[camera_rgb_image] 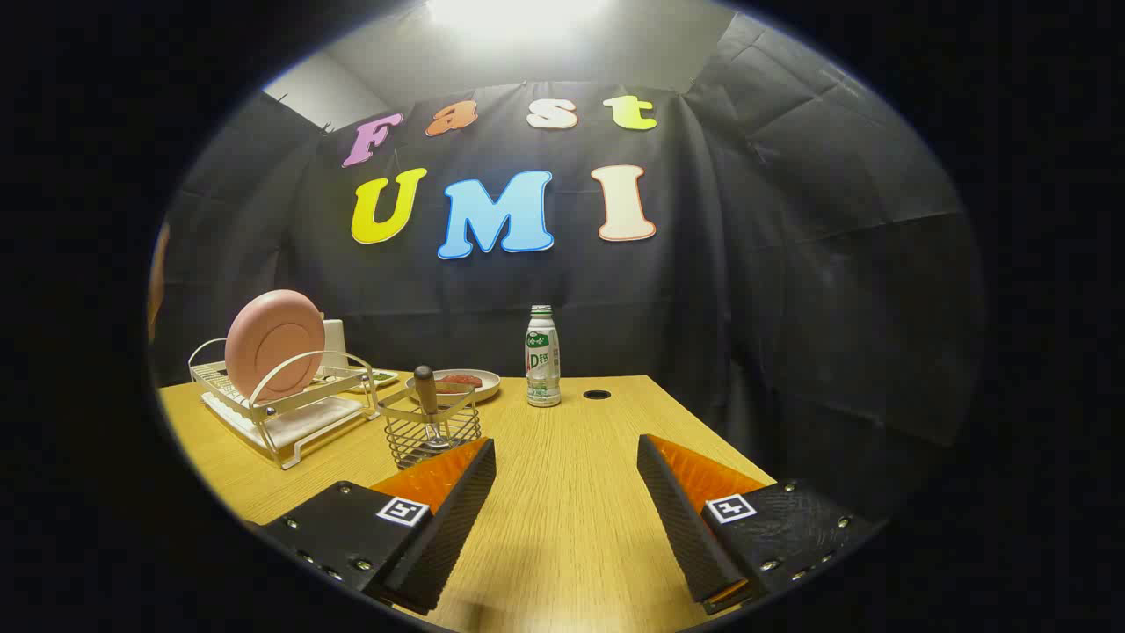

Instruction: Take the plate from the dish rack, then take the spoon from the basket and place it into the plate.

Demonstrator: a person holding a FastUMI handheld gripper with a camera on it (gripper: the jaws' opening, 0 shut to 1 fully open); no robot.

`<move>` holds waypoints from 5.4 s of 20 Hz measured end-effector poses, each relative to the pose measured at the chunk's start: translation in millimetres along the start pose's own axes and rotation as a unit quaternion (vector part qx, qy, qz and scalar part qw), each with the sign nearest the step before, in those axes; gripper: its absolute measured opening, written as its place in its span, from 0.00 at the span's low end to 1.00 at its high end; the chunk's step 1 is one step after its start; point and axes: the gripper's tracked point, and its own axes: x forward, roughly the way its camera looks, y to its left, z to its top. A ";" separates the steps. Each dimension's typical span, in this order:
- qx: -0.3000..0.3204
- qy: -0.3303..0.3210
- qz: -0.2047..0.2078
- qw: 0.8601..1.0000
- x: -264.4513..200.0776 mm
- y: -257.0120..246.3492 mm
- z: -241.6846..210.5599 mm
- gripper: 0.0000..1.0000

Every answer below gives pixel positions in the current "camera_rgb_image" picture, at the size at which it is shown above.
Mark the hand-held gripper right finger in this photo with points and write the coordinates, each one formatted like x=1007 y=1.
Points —
x=685 y=527

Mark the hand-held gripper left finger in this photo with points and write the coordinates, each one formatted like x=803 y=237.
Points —
x=439 y=545

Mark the pink plate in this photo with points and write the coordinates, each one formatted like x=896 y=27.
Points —
x=272 y=343

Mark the beige oval plate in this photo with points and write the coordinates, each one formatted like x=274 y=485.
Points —
x=488 y=383

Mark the red meat slice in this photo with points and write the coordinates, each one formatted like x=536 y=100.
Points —
x=459 y=381

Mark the white divided bean tray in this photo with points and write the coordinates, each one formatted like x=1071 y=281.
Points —
x=384 y=379

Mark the white drip tray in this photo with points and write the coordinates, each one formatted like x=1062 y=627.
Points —
x=303 y=422

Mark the white drink bottle green label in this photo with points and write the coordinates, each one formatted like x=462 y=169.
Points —
x=543 y=360

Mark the white toaster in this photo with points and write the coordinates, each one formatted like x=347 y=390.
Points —
x=336 y=347

